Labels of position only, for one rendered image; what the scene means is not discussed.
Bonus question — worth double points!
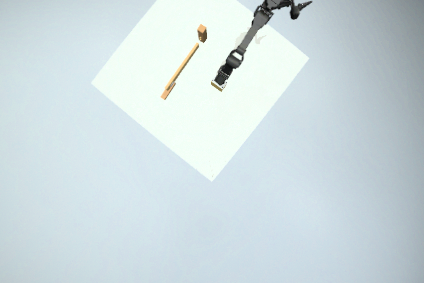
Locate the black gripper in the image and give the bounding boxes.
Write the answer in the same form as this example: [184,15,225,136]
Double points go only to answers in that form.
[277,0,313,20]

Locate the long tan wooden rail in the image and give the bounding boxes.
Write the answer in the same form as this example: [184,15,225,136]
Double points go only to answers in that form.
[164,43,199,91]

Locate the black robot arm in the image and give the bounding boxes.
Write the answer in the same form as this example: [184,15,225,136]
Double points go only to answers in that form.
[214,0,292,86]

